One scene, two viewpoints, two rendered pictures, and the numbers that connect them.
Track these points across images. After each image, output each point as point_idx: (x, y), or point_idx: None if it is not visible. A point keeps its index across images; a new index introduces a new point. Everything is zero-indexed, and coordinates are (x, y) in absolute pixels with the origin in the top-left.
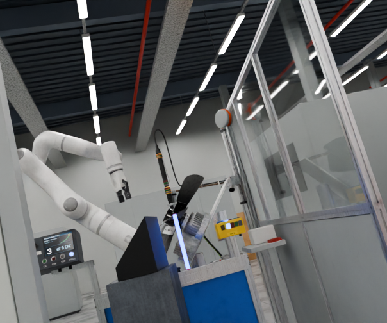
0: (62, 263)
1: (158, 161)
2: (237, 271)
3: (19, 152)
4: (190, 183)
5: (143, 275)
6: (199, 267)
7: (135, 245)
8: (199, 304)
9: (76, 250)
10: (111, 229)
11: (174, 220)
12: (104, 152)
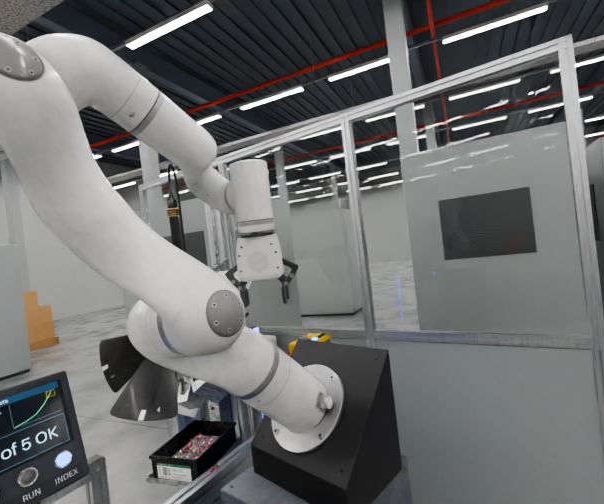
0: (28, 502)
1: (172, 222)
2: None
3: (20, 51)
4: (215, 270)
5: (385, 487)
6: None
7: (377, 418)
8: None
9: (79, 444)
10: (293, 381)
11: None
12: (253, 182)
